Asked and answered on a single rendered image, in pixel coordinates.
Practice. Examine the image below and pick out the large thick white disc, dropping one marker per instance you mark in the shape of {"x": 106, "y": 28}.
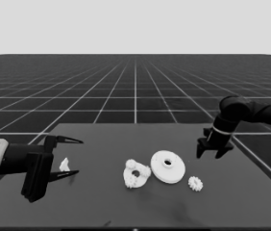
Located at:
{"x": 174, "y": 173}

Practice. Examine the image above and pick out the white round carrier with pins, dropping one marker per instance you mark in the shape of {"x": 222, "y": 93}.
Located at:
{"x": 141, "y": 182}

